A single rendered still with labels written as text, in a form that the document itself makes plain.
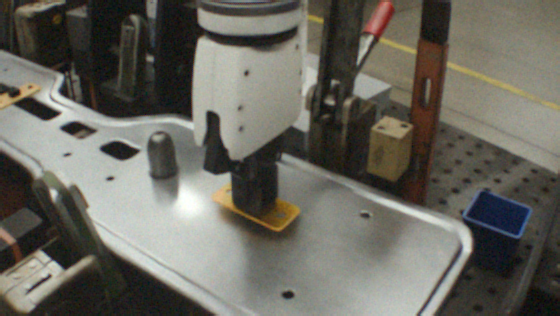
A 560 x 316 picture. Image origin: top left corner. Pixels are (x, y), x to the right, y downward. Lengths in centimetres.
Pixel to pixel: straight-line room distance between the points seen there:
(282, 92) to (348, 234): 15
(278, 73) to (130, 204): 21
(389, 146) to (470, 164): 69
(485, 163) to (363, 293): 83
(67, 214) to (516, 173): 100
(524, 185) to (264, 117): 83
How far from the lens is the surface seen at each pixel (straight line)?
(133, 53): 80
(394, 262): 50
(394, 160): 56
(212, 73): 43
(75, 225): 44
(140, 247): 52
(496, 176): 121
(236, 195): 51
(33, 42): 103
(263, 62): 44
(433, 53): 55
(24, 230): 59
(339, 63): 60
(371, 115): 64
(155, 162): 60
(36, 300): 44
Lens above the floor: 134
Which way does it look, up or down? 32 degrees down
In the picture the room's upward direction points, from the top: straight up
